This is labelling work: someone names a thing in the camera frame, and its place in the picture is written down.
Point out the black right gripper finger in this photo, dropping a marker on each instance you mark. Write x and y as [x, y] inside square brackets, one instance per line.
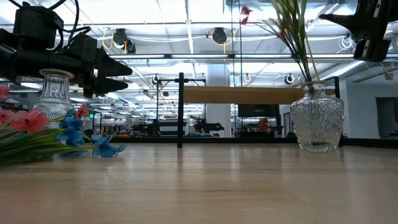
[340, 21]

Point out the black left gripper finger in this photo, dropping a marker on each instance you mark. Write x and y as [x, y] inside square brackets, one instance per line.
[112, 67]
[107, 85]

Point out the tall ribbed glass vase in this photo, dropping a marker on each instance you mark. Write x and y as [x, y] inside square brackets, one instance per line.
[55, 96]

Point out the red artificial flower bunch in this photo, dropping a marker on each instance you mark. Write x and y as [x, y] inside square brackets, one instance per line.
[295, 37]

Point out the blue artificial flower bunch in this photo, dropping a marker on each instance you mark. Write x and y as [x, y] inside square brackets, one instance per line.
[73, 130]

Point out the pink artificial flower bunch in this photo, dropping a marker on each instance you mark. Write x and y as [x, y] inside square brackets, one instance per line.
[29, 121]

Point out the round cut glass vase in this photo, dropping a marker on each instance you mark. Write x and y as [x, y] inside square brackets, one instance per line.
[317, 118]

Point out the black background robot arm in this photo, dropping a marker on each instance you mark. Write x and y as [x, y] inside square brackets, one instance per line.
[206, 127]
[149, 128]

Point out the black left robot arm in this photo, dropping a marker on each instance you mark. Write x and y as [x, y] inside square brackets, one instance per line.
[4, 62]

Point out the wooden shelf with black legs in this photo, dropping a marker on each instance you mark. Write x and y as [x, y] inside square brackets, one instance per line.
[242, 95]

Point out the black table border strip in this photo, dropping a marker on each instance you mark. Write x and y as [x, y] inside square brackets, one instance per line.
[217, 140]

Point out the small red background object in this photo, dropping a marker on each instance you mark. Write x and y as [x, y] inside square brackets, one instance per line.
[263, 122]

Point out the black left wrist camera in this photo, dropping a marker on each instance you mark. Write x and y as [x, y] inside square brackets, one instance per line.
[37, 28]

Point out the black background workstation frame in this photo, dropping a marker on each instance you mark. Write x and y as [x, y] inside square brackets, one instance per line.
[196, 81]

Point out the black wall monitor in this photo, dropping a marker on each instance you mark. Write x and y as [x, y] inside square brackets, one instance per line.
[258, 110]

